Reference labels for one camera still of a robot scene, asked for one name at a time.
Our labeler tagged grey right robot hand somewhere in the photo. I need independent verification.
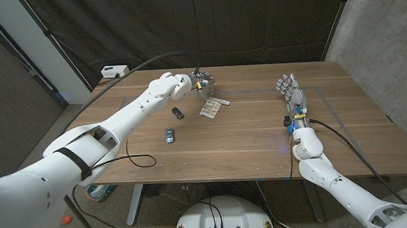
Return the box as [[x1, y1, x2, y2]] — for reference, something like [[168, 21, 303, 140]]
[[274, 72, 310, 130]]

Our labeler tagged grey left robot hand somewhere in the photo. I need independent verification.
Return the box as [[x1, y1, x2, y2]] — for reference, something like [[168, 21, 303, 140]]
[[190, 70, 217, 102]]

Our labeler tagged postage stamp sheet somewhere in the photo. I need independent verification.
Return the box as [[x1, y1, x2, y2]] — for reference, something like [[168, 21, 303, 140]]
[[199, 96, 231, 120]]

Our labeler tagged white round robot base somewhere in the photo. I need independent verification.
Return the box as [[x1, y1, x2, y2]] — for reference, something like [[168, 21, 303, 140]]
[[172, 193, 275, 228]]

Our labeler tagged black toy car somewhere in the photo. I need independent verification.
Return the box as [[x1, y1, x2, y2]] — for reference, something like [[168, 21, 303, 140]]
[[171, 107, 185, 121]]

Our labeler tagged blue silver toy car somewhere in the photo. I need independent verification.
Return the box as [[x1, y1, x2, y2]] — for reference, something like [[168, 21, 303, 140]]
[[164, 128, 176, 144]]

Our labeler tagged white power strip box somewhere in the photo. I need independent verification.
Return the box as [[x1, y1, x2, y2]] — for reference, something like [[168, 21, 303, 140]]
[[100, 64, 130, 79]]

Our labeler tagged grey tape outline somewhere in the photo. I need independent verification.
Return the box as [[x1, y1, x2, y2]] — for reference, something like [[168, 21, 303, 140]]
[[84, 82, 381, 190]]

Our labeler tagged black backdrop curtain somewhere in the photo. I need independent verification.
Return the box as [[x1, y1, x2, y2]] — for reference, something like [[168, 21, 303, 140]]
[[22, 0, 358, 93]]

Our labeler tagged grey table leg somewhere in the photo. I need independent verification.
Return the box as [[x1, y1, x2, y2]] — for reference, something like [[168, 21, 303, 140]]
[[301, 178, 325, 224], [124, 183, 146, 226]]

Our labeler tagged blue orange floor device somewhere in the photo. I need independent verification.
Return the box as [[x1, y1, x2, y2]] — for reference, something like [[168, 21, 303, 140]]
[[84, 183, 117, 204]]

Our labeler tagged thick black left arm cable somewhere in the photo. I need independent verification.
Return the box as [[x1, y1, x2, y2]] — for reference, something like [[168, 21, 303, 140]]
[[56, 50, 205, 135]]

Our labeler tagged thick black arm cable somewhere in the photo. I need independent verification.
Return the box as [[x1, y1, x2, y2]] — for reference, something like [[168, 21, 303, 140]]
[[307, 113, 407, 210], [56, 50, 205, 135]]

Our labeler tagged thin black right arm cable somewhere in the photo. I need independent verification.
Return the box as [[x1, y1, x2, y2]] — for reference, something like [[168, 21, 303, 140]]
[[285, 133, 295, 181]]

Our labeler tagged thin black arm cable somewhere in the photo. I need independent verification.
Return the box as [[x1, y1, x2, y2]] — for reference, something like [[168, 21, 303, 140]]
[[88, 136, 158, 172], [285, 133, 295, 181]]

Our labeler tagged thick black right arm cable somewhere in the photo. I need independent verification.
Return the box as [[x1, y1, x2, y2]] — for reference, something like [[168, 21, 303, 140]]
[[307, 113, 407, 210]]

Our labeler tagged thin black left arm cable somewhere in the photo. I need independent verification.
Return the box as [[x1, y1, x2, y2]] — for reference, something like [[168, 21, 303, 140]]
[[88, 136, 158, 172]]

